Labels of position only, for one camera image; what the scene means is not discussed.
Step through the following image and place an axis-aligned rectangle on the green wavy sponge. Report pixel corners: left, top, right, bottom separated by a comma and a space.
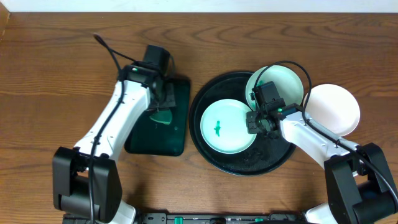
149, 109, 172, 125

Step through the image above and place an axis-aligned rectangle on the pale green plate bottom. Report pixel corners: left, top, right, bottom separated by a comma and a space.
200, 99, 256, 154

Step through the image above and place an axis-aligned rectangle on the pale green plate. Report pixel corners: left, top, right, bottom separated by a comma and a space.
200, 99, 256, 154
246, 65, 303, 110

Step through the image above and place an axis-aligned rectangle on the white plate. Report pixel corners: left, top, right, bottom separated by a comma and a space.
306, 84, 361, 136

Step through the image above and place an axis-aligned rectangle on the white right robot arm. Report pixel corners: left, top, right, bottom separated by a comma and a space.
246, 82, 397, 223

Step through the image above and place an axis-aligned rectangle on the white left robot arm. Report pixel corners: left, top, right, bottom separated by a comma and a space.
52, 45, 175, 223

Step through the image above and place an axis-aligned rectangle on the black round tray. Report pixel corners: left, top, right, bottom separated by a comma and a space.
188, 71, 295, 176

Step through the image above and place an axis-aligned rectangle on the black rectangular tray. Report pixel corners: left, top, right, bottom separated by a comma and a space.
124, 79, 190, 156

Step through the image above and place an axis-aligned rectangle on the pale green plate top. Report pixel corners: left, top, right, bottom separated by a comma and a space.
246, 65, 303, 110

